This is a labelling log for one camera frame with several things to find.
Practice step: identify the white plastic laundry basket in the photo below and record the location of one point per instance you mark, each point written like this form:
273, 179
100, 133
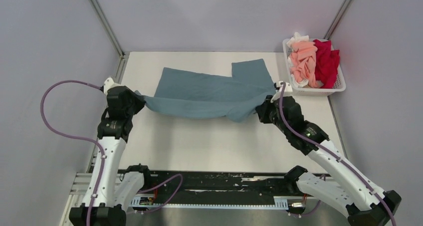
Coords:
338, 87

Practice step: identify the left aluminium frame post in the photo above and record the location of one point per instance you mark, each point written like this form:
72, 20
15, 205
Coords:
107, 27

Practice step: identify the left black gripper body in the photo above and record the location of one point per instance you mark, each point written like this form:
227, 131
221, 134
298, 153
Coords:
135, 105

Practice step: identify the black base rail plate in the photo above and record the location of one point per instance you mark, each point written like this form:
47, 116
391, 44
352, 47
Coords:
219, 190

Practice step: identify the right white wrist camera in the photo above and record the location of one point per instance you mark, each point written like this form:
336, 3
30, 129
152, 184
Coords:
282, 89

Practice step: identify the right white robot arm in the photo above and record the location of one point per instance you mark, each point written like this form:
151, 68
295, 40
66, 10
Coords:
355, 196

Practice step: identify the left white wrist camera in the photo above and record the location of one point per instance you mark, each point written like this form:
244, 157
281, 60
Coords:
108, 84

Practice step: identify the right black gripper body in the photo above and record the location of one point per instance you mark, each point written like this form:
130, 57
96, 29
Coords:
267, 115

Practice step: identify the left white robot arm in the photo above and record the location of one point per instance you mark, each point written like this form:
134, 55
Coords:
104, 203

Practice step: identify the blue-grey t shirt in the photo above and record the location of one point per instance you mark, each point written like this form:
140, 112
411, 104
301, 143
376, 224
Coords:
194, 95

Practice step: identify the aluminium frame post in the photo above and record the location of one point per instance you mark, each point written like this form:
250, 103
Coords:
107, 27
337, 19

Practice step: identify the red t shirt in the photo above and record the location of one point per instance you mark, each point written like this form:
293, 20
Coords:
327, 62

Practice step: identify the pink t shirt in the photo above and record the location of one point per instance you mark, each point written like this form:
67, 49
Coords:
303, 64

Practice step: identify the white t shirt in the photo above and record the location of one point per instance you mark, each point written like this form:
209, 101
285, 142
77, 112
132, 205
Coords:
297, 37

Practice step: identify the right aluminium frame post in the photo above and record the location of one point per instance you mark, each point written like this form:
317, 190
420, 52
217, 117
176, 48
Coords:
337, 19

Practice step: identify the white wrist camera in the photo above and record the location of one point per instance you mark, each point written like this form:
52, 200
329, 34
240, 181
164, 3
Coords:
108, 84
282, 89

